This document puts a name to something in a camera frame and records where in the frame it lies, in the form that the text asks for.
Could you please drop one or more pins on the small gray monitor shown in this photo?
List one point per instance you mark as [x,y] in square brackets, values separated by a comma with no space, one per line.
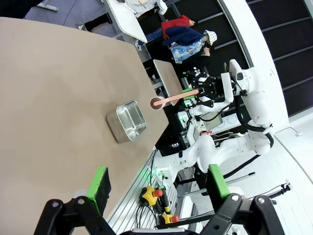
[212,122]

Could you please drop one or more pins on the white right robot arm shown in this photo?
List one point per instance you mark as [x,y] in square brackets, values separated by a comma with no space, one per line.
[256,102]

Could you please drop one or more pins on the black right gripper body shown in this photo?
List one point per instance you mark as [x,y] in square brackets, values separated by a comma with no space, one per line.
[215,89]

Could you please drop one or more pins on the person in red top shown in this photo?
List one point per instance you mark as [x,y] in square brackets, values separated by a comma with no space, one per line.
[174,24]

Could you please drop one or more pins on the aluminium frame rail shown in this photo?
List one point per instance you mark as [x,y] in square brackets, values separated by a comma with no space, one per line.
[137,191]

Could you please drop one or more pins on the rectangular metal tin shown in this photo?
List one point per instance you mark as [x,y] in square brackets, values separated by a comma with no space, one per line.
[115,127]

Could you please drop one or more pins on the yellow emergency stop button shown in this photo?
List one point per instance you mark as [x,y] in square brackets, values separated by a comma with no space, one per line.
[149,195]
[170,218]

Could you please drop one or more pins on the person with white bucket hat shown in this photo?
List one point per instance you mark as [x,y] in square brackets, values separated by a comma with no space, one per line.
[185,41]

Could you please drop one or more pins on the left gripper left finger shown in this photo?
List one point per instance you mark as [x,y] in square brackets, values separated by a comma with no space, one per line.
[100,186]

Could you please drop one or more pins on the brown background table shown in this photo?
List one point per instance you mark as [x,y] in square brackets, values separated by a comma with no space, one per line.
[168,78]

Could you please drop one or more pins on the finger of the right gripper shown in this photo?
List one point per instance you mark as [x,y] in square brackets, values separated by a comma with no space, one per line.
[205,101]
[201,85]

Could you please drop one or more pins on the white side table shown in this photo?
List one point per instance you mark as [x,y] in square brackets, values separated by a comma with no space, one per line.
[124,22]

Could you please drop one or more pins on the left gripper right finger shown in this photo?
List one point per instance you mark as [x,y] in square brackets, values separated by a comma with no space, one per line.
[216,183]

